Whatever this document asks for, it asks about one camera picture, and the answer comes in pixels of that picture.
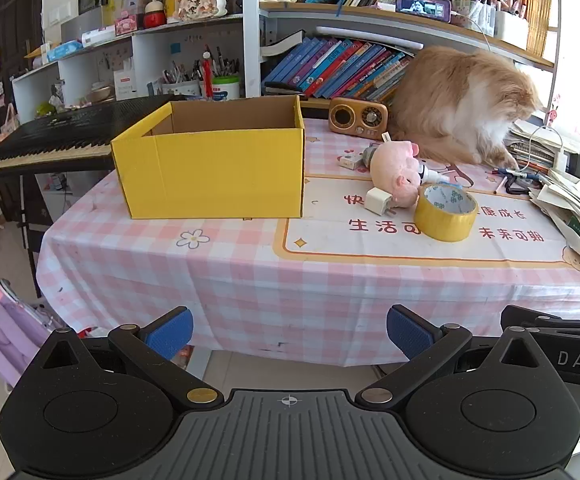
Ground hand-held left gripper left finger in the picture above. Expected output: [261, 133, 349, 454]
[39, 306, 225, 414]

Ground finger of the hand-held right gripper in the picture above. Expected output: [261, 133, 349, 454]
[500, 305, 580, 331]

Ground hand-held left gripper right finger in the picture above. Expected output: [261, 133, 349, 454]
[355, 304, 554, 412]

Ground white printed bottle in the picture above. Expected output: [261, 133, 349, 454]
[416, 160, 451, 185]

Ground yellow cardboard box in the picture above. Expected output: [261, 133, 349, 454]
[111, 95, 305, 220]

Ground desktop with pink checked cloth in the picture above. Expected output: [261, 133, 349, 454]
[35, 105, 580, 368]

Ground pile of papers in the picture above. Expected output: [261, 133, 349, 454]
[528, 169, 580, 282]

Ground printed orange-edged desk mat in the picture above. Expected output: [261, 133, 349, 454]
[273, 175, 580, 267]

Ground yellow tape roll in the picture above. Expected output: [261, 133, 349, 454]
[414, 183, 479, 243]

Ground white charger plug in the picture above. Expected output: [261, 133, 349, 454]
[366, 187, 396, 218]

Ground blue pen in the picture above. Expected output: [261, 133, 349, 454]
[490, 166, 544, 182]

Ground pink pig plush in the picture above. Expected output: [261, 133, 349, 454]
[367, 141, 423, 209]

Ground pink and purple backpack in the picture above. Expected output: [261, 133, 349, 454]
[0, 279, 67, 387]

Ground black keyboard stand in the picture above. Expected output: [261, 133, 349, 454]
[19, 170, 48, 301]

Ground stack of newspapers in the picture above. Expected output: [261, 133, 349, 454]
[506, 119, 573, 167]

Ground brown retro radio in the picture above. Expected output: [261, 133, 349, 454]
[329, 97, 391, 137]

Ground black electronic keyboard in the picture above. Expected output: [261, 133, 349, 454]
[0, 94, 187, 181]

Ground orange and white cat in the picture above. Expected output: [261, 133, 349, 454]
[387, 45, 545, 167]

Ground white tub green lid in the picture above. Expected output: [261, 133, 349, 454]
[210, 75, 241, 101]

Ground white carton red logo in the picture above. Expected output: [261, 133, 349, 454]
[113, 57, 139, 101]

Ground pen holder with pens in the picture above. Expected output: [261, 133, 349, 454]
[159, 45, 243, 98]

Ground pink hanging bag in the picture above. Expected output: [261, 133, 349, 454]
[0, 102, 21, 147]

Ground row of leaning books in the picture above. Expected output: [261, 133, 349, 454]
[262, 36, 419, 102]

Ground row of yellow books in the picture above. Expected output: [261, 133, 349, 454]
[524, 0, 554, 59]

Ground white organiser box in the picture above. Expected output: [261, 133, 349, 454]
[494, 9, 530, 51]

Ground white bookshelf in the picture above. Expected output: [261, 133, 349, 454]
[10, 0, 563, 126]

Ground blue tissue pack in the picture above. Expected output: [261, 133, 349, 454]
[47, 40, 84, 64]

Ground red apple-shaped jar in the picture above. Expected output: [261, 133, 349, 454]
[143, 0, 167, 30]

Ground purple phone showing video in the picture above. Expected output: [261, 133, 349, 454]
[396, 0, 452, 24]

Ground dark wooden door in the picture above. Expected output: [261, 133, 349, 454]
[0, 0, 46, 223]

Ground white charging cable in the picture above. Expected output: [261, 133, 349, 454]
[528, 124, 570, 171]

